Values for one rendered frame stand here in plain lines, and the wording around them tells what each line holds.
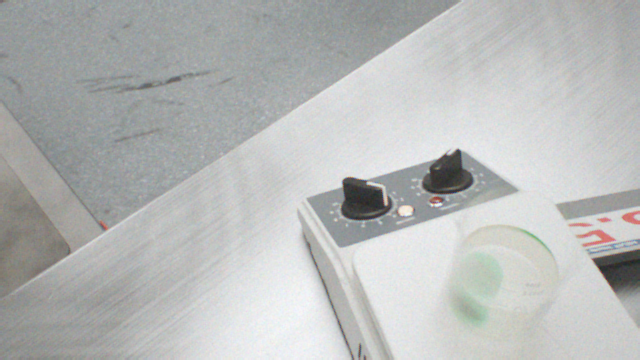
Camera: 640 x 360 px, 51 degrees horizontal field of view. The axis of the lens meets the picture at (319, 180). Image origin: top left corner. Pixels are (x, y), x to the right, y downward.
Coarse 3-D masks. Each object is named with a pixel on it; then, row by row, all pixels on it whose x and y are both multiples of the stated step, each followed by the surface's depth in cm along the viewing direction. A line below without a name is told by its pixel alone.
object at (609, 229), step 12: (612, 216) 45; (624, 216) 45; (636, 216) 45; (600, 228) 44; (612, 228) 43; (624, 228) 43; (636, 228) 43; (600, 240) 42; (612, 240) 42; (624, 240) 41
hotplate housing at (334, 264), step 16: (480, 160) 45; (304, 208) 44; (304, 224) 43; (320, 224) 41; (416, 224) 39; (320, 240) 40; (368, 240) 38; (320, 256) 41; (336, 256) 38; (320, 272) 43; (336, 272) 37; (352, 272) 36; (336, 288) 38; (352, 288) 36; (336, 304) 40; (352, 304) 36; (352, 320) 36; (368, 320) 35; (352, 336) 38; (368, 336) 35; (352, 352) 39; (368, 352) 35; (384, 352) 34
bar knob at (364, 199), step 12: (348, 180) 41; (360, 180) 41; (348, 192) 41; (360, 192) 41; (372, 192) 40; (384, 192) 40; (348, 204) 41; (360, 204) 41; (372, 204) 40; (384, 204) 40; (348, 216) 41; (360, 216) 40; (372, 216) 40
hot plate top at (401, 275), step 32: (448, 224) 36; (352, 256) 35; (384, 256) 35; (416, 256) 35; (448, 256) 35; (384, 288) 34; (416, 288) 34; (576, 288) 34; (608, 288) 34; (384, 320) 33; (416, 320) 33; (448, 320) 33; (544, 320) 33; (576, 320) 33; (608, 320) 33; (416, 352) 32; (448, 352) 32; (480, 352) 32; (512, 352) 32; (544, 352) 32; (576, 352) 32; (608, 352) 32
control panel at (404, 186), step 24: (408, 168) 45; (480, 168) 43; (336, 192) 44; (408, 192) 42; (336, 216) 41; (384, 216) 40; (408, 216) 40; (432, 216) 39; (336, 240) 39; (360, 240) 38
